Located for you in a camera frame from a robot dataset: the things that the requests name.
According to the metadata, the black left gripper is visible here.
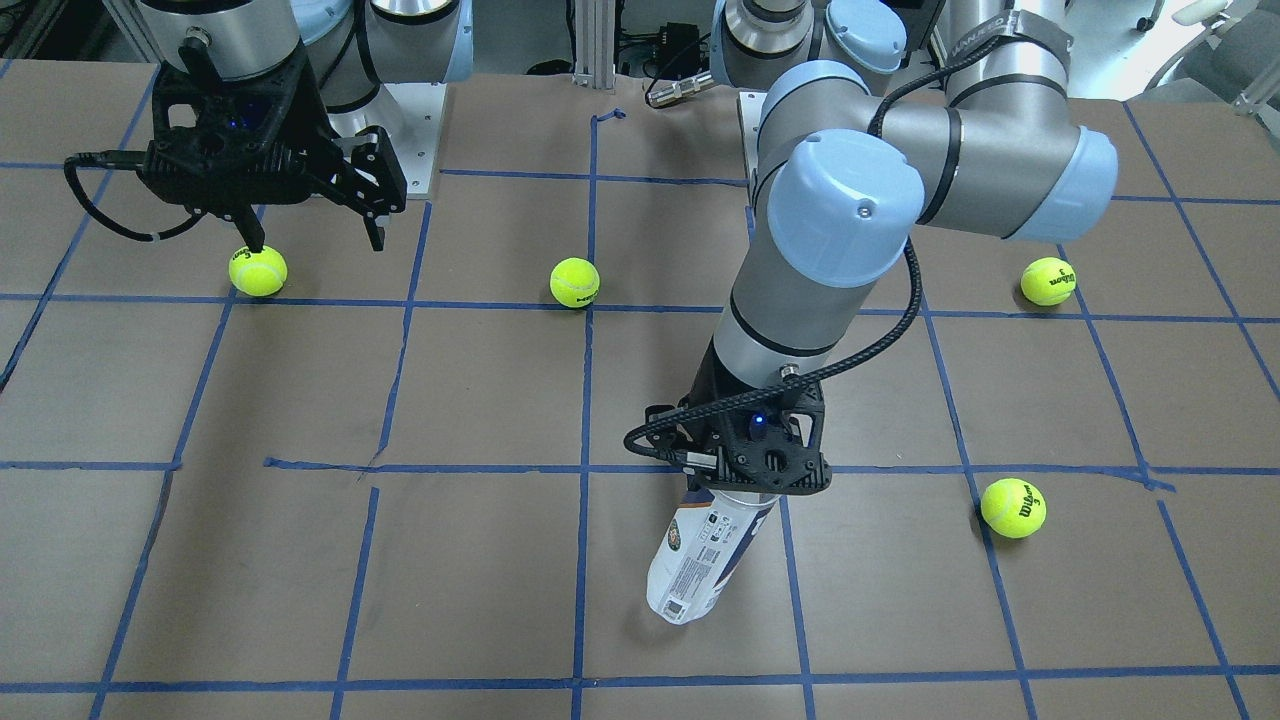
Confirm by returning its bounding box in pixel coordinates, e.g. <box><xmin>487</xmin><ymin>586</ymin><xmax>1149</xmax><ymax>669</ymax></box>
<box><xmin>645</xmin><ymin>346</ymin><xmax>832</xmax><ymax>495</ymax></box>

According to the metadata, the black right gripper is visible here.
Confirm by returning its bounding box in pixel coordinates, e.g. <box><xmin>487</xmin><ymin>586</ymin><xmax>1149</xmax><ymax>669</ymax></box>
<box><xmin>138</xmin><ymin>45</ymin><xmax>407</xmax><ymax>254</ymax></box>

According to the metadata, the white tennis ball can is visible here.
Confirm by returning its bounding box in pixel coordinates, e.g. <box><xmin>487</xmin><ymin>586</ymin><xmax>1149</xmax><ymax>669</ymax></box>
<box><xmin>646</xmin><ymin>488</ymin><xmax>781</xmax><ymax>625</ymax></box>

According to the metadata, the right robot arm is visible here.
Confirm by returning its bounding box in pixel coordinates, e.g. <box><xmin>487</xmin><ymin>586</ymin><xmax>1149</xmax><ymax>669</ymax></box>
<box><xmin>137</xmin><ymin>1</ymin><xmax>474</xmax><ymax>252</ymax></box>

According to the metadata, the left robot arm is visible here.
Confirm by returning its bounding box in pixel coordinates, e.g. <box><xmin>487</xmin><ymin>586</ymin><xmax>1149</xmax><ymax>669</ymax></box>
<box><xmin>623</xmin><ymin>1</ymin><xmax>1117</xmax><ymax>495</ymax></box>

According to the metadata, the tennis ball far screen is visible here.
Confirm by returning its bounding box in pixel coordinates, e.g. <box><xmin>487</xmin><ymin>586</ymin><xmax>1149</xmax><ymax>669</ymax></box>
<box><xmin>228</xmin><ymin>246</ymin><xmax>288</xmax><ymax>297</ymax></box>
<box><xmin>1019</xmin><ymin>258</ymin><xmax>1076</xmax><ymax>307</ymax></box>

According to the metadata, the tennis ball screen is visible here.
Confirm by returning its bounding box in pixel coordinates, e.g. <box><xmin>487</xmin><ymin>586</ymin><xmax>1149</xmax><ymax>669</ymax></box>
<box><xmin>979</xmin><ymin>477</ymin><xmax>1047</xmax><ymax>539</ymax></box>
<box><xmin>228</xmin><ymin>246</ymin><xmax>288</xmax><ymax>297</ymax></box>
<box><xmin>1019</xmin><ymin>258</ymin><xmax>1076</xmax><ymax>307</ymax></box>

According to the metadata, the tennis ball near screen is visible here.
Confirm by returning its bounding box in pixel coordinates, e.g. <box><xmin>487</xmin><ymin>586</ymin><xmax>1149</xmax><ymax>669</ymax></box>
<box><xmin>979</xmin><ymin>477</ymin><xmax>1047</xmax><ymax>539</ymax></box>

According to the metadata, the tennis ball centre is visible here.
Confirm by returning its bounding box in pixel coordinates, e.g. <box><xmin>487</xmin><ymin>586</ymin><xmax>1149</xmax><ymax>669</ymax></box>
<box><xmin>549</xmin><ymin>258</ymin><xmax>602</xmax><ymax>309</ymax></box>

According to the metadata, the silver cylindrical connector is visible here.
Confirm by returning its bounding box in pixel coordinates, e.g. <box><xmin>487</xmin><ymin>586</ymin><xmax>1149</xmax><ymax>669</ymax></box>
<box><xmin>645</xmin><ymin>70</ymin><xmax>718</xmax><ymax>109</ymax></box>

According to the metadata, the black power adapter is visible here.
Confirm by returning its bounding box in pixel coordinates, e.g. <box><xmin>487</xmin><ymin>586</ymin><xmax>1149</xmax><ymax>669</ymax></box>
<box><xmin>653</xmin><ymin>22</ymin><xmax>701</xmax><ymax>79</ymax></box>

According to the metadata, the grey office chair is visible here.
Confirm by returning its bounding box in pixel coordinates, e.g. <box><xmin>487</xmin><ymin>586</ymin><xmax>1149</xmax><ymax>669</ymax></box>
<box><xmin>1138</xmin><ymin>1</ymin><xmax>1279</xmax><ymax>113</ymax></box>

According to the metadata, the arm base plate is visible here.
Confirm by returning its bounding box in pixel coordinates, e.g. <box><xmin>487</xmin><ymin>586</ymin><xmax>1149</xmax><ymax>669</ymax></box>
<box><xmin>384</xmin><ymin>83</ymin><xmax>451</xmax><ymax>200</ymax></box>
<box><xmin>737</xmin><ymin>91</ymin><xmax>765</xmax><ymax>208</ymax></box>

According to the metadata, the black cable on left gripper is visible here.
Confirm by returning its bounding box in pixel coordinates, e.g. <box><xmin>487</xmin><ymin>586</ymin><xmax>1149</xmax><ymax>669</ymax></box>
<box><xmin>625</xmin><ymin>35</ymin><xmax>1006</xmax><ymax>471</ymax></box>

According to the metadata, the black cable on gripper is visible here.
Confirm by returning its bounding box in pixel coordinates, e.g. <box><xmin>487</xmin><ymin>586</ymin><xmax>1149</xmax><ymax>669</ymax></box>
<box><xmin>61</xmin><ymin>150</ymin><xmax>206</xmax><ymax>243</ymax></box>
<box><xmin>625</xmin><ymin>35</ymin><xmax>1006</xmax><ymax>471</ymax></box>

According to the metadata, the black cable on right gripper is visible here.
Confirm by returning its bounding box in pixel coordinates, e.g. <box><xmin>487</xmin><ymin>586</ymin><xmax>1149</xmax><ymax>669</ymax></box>
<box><xmin>61</xmin><ymin>150</ymin><xmax>206</xmax><ymax>243</ymax></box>

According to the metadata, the aluminium profile post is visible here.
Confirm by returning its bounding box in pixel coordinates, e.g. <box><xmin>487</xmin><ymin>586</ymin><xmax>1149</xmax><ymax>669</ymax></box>
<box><xmin>568</xmin><ymin>0</ymin><xmax>617</xmax><ymax>94</ymax></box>

